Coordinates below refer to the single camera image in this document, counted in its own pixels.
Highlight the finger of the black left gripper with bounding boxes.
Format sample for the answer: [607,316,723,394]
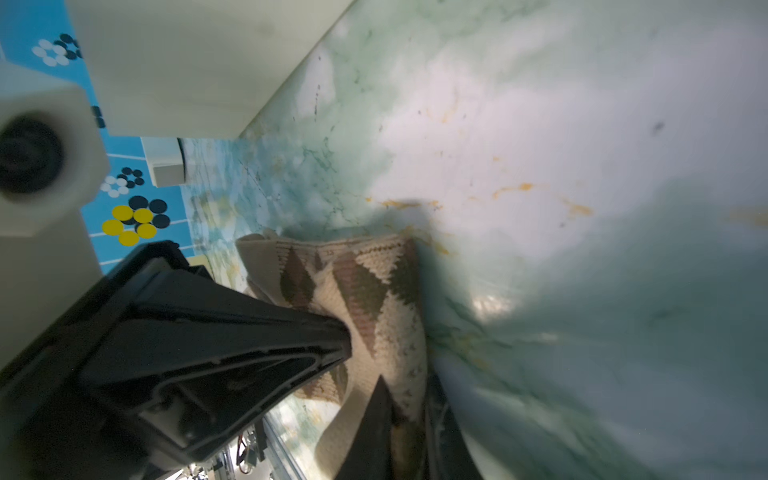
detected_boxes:
[1,241,351,479]

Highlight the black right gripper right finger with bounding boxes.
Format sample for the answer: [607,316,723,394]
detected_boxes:
[425,375,483,480]

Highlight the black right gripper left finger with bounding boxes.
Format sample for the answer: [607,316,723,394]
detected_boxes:
[335,377,393,480]

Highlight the beige argyle sock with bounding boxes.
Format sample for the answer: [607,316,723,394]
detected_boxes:
[235,232,428,479]

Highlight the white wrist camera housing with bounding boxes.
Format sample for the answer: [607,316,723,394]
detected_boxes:
[1,62,110,365]

